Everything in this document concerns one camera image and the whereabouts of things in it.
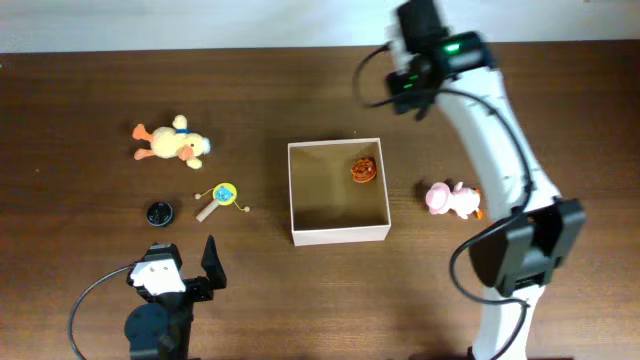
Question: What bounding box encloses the pink pig toy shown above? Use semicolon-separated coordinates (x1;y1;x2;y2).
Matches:
425;182;483;219

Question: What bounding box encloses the white cardboard box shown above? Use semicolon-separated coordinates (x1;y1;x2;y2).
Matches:
287;138;392;247

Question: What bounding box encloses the yellow rattle drum toy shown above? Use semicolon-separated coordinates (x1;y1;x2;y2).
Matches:
194;182;251;222

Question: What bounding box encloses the black cable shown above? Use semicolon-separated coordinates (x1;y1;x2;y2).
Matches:
67;263;139;360
351;43;535;360

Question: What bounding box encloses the yellow plush duck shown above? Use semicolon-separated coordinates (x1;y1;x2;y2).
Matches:
132;115;212;170

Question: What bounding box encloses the right black cable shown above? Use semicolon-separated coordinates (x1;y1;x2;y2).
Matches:
351;43;535;360

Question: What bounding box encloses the left black cable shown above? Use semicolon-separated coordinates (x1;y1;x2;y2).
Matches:
67;263;139;360

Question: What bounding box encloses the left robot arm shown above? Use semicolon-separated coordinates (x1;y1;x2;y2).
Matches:
124;236;227;360

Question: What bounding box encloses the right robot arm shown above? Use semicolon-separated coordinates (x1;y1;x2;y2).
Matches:
387;0;586;359

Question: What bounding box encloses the black round cap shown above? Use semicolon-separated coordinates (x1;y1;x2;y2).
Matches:
146;202;175;227

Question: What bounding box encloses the orange round toy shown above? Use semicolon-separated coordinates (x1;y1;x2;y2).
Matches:
351;158;377;184

